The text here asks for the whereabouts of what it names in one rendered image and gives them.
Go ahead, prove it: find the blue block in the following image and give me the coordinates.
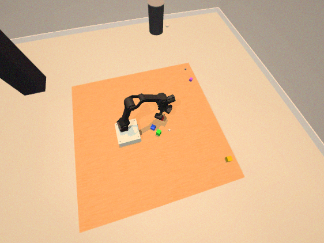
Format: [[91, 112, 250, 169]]
[[150, 124, 156, 131]]

